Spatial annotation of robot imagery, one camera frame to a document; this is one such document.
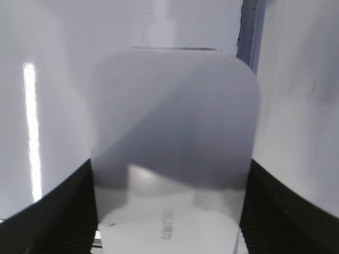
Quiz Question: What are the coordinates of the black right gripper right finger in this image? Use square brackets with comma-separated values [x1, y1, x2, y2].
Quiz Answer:
[240, 160, 338, 253]

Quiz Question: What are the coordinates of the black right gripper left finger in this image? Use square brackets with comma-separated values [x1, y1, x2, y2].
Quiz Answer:
[1, 160, 98, 253]

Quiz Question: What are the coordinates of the white rectangular board eraser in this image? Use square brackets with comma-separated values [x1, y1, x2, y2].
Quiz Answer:
[87, 50, 260, 253]

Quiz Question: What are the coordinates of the white board with aluminium frame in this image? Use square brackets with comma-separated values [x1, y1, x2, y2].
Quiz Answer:
[1, 1, 257, 223]

